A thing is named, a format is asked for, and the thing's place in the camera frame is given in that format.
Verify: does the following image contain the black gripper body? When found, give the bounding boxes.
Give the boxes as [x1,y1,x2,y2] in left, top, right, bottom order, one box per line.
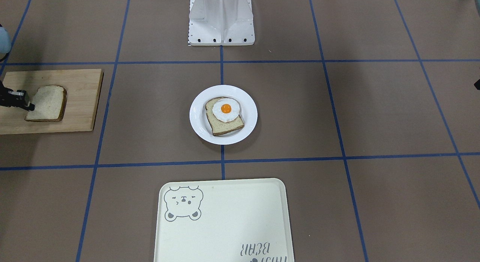
[0,81,18,107]

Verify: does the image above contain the plain bread slice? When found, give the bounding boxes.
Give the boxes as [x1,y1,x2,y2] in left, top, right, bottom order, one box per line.
[24,85,67,122]

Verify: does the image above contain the white round plate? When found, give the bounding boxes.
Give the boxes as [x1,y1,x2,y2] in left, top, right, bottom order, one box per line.
[190,85,258,145]

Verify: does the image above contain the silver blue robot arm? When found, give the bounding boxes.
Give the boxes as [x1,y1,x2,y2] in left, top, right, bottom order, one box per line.
[0,26,35,111]

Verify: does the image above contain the bread slice with fried egg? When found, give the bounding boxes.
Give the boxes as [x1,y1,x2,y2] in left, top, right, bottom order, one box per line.
[204,97,245,137]

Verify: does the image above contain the wooden cutting board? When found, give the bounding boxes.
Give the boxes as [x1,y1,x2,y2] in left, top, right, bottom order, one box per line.
[0,69,104,135]

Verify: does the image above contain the fried egg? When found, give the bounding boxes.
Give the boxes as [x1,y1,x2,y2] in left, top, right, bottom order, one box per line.
[211,98,240,122]

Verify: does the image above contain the cream bear tray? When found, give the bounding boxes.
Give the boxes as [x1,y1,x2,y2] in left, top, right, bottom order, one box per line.
[154,178,295,262]

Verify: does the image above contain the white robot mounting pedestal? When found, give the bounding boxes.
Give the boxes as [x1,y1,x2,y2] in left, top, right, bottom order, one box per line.
[187,0,255,46]

